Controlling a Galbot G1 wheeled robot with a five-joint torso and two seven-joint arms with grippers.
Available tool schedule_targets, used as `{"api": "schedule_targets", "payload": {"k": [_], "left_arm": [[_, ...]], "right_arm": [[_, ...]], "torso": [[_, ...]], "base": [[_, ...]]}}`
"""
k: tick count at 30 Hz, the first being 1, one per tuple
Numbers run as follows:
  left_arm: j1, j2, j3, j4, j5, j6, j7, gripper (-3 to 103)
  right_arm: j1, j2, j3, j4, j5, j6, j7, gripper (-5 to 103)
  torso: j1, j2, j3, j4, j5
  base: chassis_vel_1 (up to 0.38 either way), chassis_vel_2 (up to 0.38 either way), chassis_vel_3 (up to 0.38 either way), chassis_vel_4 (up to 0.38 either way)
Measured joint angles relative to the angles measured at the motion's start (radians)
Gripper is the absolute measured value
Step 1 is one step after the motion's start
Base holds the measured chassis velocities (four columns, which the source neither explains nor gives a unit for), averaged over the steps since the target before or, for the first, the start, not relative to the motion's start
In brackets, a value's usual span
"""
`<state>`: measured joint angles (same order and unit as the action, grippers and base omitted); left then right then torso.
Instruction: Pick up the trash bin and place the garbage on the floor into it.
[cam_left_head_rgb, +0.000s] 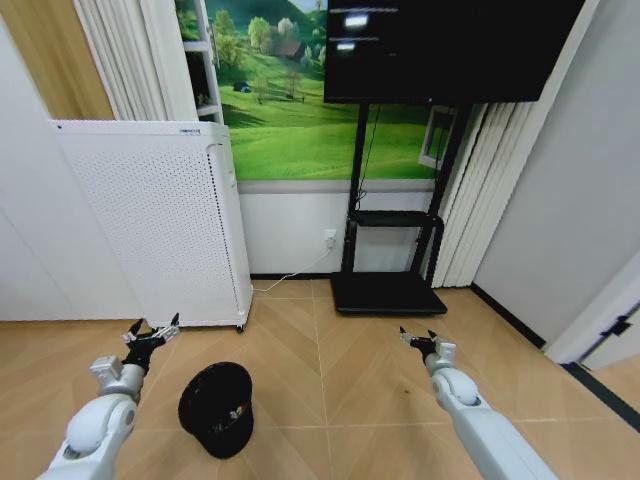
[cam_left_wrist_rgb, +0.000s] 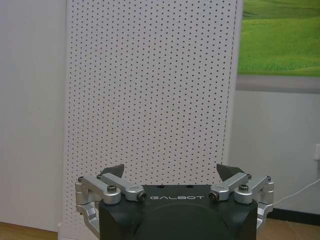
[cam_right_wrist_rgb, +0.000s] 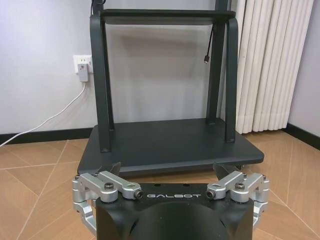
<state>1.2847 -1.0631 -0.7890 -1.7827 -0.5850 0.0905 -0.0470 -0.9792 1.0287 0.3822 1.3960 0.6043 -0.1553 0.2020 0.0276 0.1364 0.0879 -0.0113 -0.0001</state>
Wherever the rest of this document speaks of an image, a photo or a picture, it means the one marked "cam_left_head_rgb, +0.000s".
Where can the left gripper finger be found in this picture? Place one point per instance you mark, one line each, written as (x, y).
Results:
(134, 330)
(169, 330)

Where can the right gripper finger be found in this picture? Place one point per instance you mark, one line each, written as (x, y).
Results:
(434, 338)
(407, 336)

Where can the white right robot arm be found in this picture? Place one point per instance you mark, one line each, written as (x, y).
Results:
(480, 430)

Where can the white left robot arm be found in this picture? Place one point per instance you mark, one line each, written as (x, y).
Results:
(95, 430)

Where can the black television floor stand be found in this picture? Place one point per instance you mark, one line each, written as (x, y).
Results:
(390, 295)

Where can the black round trash bin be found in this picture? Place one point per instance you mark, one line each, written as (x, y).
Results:
(217, 410)

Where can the white perforated air purifier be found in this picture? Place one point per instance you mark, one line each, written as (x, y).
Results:
(155, 220)

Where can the white pleated curtain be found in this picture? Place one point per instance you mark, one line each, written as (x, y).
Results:
(475, 200)
(135, 55)

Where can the white door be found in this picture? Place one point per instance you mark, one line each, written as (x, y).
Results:
(615, 330)

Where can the black door hinge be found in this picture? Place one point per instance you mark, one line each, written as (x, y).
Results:
(620, 326)

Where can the large black television screen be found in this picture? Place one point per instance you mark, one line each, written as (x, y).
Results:
(440, 50)

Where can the white wall power socket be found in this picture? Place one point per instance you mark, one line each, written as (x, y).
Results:
(330, 238)

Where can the green landscape wall mural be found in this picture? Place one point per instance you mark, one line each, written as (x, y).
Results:
(290, 125)

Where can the white shelf frame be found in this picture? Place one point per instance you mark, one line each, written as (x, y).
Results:
(205, 65)

